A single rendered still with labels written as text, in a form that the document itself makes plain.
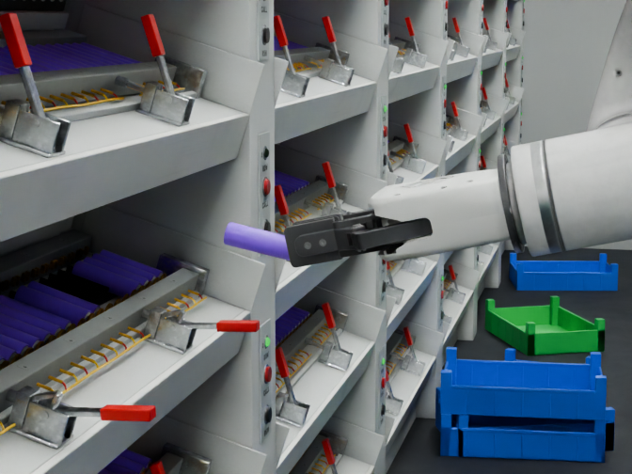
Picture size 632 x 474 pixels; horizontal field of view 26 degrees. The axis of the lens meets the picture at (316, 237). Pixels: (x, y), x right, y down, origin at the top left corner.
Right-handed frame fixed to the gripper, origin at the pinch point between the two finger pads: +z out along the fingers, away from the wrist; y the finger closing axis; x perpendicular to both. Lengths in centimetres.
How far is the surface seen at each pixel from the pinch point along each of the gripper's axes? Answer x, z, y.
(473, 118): 5, 13, -235
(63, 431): 7.1, 14.7, 20.2
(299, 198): 3, 20, -75
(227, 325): 6.5, 10.9, -6.8
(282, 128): -7.9, 11.4, -41.6
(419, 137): 3, 16, -165
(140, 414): 6.8, 9.3, 19.9
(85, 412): 6.2, 13.1, 19.7
